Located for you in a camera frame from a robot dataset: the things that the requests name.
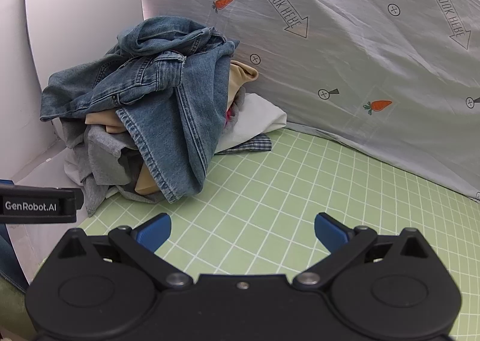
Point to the pink garment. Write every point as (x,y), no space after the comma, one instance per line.
(229,118)

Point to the grey carrot-printed sheet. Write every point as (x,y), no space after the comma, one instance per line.
(337,45)

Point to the grey sweatshirt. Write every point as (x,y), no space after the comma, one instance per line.
(101,153)

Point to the green checked mat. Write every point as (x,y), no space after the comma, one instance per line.
(262,194)

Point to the plaid shirt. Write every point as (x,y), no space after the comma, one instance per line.
(255,144)

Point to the beige shirt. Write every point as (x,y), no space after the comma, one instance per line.
(240,78)

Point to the blue denim jeans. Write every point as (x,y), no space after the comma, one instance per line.
(187,101)

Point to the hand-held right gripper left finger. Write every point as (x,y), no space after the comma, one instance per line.
(153,230)

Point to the person's denim-clad leg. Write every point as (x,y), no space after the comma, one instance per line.
(9,258)

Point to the green cushion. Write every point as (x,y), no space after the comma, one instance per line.
(11,307)

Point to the white cloth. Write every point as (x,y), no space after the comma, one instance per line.
(258,119)

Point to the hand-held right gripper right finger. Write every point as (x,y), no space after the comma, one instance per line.
(330,232)

